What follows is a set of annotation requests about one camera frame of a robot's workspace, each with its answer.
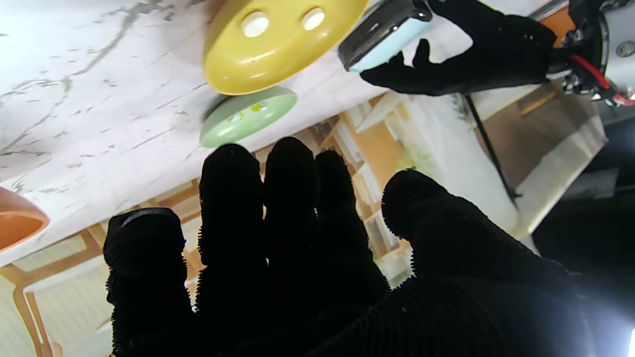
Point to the orange bowl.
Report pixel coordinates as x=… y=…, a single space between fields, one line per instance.
x=17 y=223

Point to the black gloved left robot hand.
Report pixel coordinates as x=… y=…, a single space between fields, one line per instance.
x=496 y=54

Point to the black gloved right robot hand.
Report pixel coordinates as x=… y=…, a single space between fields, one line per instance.
x=446 y=297

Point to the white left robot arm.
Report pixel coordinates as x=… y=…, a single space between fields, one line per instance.
x=617 y=44

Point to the green round dish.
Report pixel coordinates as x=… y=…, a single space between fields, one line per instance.
x=238 y=129

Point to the thin black pole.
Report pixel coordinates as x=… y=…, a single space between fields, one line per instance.
x=491 y=148

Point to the teal lidded pill box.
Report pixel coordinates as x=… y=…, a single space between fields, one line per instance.
x=382 y=34

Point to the yellow round dish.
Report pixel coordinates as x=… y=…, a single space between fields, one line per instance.
x=278 y=59

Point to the white round pill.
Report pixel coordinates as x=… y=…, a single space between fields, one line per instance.
x=255 y=23
x=313 y=18

